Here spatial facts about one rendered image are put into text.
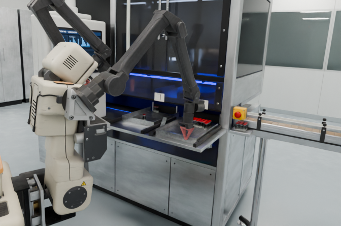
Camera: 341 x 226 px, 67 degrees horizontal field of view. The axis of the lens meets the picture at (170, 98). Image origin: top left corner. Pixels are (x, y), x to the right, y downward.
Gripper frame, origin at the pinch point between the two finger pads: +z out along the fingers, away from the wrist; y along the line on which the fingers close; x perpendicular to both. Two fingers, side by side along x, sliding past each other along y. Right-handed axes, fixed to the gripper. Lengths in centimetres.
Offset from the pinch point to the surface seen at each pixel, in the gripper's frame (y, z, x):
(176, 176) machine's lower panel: 40, 43, 24
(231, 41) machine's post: 32, -56, -8
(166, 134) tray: 0.5, 0.7, 12.9
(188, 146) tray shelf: -3.1, 3.1, -3.2
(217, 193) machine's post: 41, 45, -9
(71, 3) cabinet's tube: -3, -73, 96
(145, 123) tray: 10.2, 0.0, 34.9
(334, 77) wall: 495, -45, -79
